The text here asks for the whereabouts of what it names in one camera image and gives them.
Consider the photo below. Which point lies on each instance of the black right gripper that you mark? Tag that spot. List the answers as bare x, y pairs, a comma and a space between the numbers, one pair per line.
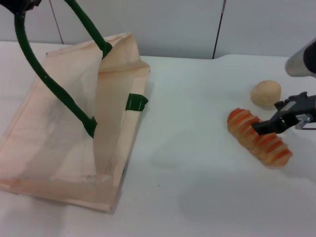
298, 108

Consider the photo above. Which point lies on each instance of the dark green vegetable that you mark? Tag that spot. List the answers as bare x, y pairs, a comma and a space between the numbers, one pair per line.
53, 85

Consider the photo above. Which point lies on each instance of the round egg yolk pastry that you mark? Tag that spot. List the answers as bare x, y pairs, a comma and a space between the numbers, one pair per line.
264, 92

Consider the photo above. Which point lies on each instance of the beige canvas tote bag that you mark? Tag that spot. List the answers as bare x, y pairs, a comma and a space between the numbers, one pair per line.
49, 148

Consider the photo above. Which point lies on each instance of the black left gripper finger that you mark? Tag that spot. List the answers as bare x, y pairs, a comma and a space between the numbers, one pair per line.
24, 5

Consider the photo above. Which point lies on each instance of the orange striped bread loaf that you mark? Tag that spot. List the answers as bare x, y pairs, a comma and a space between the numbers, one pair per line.
249, 143

